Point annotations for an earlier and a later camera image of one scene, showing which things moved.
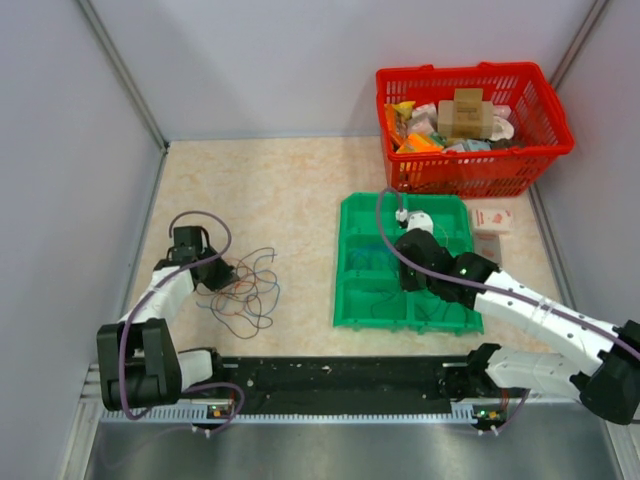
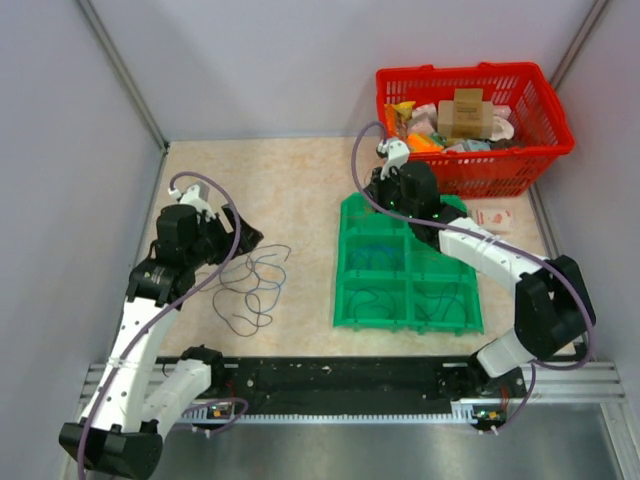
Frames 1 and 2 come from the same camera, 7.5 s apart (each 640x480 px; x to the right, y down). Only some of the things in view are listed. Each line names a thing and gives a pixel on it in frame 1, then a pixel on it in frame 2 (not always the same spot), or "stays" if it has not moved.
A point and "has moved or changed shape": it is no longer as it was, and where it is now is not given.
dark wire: [371, 307] -> [367, 303]
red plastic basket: [538, 116] stays
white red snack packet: [492, 219] stays
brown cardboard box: [467, 116] stays
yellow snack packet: [405, 107] stays
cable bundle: [243, 307] has moved or changed shape
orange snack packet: [417, 144] stays
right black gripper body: [412, 280] -> [388, 192]
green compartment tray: [369, 292] stays
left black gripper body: [217, 274] -> [219, 241]
